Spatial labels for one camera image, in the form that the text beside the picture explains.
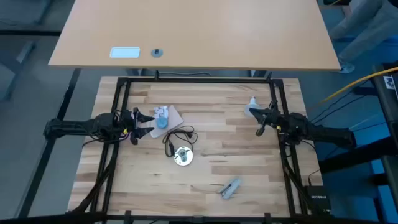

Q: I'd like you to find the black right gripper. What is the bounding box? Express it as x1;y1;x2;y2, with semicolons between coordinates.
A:
249;99;292;138

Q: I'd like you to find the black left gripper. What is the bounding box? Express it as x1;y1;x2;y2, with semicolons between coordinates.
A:
119;107;155;146

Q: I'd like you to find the chrome lamp socket base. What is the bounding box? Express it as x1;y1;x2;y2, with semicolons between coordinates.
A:
173;146;194;167

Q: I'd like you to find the white printed card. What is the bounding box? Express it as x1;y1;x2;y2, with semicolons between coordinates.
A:
154;105;169;121

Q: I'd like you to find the brown cardboard sheet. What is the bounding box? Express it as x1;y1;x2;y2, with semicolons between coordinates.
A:
149;105;184;139

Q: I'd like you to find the white rectangular desk plate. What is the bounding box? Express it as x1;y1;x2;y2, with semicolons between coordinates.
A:
109;46;141;59

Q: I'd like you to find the pale grey clip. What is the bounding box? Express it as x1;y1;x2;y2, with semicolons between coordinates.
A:
217;177;243;200

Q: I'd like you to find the light brown wooden desk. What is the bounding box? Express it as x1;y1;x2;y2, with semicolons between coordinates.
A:
48;0;341;71

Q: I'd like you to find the white sticker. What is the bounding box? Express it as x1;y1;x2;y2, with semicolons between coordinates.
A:
383;75;396;90

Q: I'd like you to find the grey furniture foot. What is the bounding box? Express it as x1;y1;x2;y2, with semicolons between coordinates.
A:
0;40;37;102

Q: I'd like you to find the black lamp power cord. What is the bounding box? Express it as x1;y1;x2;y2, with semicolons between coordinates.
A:
162;125;198;158

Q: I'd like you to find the thin black cable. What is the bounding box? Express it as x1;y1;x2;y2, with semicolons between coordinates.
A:
157;70;212;78

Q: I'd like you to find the black metal table frame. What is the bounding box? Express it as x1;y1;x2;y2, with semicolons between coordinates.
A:
67;70;330;224

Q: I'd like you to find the black floor rail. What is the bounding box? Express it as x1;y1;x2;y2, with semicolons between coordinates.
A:
17;68;82;218

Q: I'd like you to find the yellow cable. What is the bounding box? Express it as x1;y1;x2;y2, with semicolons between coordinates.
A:
318;66;398;105

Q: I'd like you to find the black network switch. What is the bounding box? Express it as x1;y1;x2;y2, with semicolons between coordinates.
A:
306;185;332;212

